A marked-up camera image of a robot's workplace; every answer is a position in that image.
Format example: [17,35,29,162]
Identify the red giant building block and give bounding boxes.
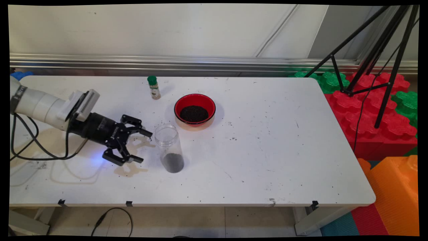
[324,72,418,161]

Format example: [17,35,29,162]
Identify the red bowl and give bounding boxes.
[174,93,216,131]

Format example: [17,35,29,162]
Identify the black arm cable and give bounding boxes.
[11,113,89,161]
[10,115,39,161]

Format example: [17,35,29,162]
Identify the blue giant building block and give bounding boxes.
[11,71,34,81]

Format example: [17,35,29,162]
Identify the white table leg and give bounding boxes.
[9,208,50,236]
[294,205,356,236]

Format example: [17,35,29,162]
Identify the green giant building block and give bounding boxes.
[289,70,350,94]
[391,91,418,128]

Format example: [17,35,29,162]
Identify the black tripod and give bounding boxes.
[303,5,420,129]

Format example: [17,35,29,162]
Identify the black strap with lettering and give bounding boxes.
[10,85,28,115]

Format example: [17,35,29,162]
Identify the black seeds in bowl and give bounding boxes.
[180,105,209,123]

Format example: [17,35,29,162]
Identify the clear plastic jar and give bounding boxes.
[154,124,185,174]

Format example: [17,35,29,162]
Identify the red foam floor mat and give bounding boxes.
[350,204,389,236]

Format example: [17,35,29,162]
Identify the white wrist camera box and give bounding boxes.
[57,89,100,122]

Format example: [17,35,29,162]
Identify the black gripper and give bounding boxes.
[69,112,153,167]

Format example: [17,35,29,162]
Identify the black floor cable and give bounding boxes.
[91,208,133,237]

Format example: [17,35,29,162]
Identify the orange giant building block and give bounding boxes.
[357,155,420,236]

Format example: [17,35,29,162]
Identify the teal foam floor mat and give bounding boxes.
[320,212,360,236]

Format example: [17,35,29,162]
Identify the thin black tripod cable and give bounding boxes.
[353,18,420,153]

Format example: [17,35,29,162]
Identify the green capped spice bottle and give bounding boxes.
[147,76,161,100]

